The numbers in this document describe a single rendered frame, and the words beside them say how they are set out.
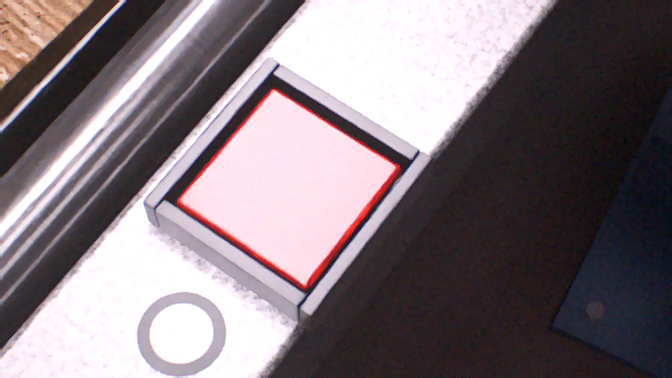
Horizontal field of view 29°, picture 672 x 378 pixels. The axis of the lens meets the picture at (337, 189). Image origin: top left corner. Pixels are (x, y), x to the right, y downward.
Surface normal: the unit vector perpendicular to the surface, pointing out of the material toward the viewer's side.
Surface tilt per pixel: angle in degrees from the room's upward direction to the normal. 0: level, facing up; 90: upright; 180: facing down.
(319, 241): 0
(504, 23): 0
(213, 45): 40
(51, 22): 0
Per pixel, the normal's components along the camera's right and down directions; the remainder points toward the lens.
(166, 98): 0.52, 0.00
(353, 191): 0.00, -0.44
